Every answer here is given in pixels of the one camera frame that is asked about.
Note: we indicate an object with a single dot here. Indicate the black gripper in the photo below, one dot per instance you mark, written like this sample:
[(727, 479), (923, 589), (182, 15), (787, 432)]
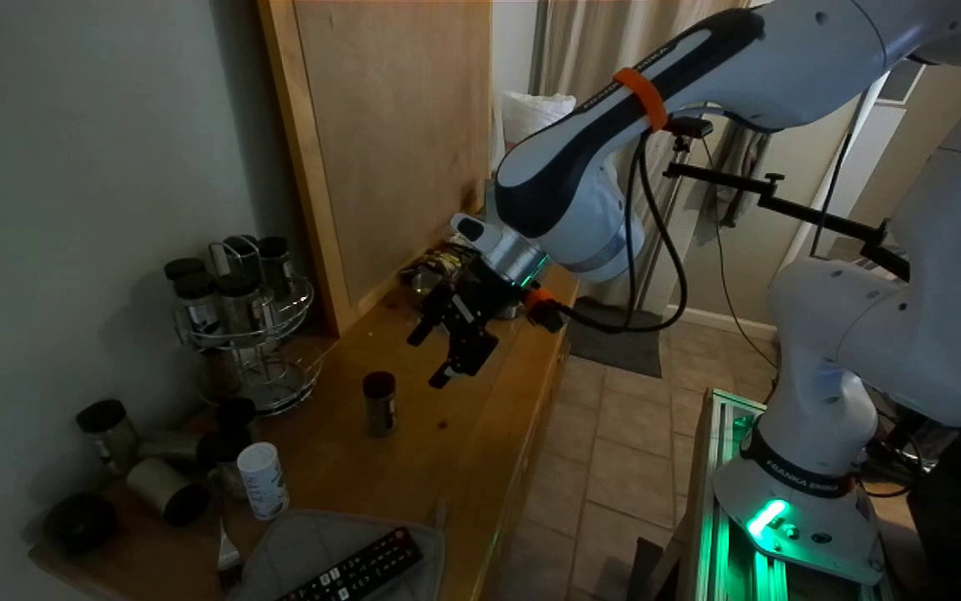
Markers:
[(478, 300)]

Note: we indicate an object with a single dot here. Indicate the basil spice jar black lid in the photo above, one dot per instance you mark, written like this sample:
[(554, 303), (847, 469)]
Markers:
[(377, 401)]

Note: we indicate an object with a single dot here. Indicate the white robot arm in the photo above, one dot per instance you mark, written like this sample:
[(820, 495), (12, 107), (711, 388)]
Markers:
[(725, 67)]

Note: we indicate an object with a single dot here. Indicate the white spice container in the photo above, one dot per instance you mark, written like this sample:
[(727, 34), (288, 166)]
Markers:
[(260, 483)]

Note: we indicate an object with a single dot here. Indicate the black round container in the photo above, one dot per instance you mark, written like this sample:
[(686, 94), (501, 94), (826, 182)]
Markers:
[(77, 522)]

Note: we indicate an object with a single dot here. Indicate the wooden dresser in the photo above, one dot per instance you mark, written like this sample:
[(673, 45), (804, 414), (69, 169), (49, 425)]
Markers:
[(436, 444)]

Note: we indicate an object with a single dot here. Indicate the plywood board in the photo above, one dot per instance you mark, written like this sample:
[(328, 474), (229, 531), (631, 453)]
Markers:
[(390, 145)]

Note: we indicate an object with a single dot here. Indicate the black remote control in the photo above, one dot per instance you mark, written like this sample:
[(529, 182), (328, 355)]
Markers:
[(362, 564)]

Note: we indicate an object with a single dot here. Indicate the metal robot stand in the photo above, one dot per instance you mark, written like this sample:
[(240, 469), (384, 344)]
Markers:
[(725, 557)]

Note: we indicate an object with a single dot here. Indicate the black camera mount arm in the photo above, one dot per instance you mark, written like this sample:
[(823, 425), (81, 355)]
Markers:
[(826, 217)]

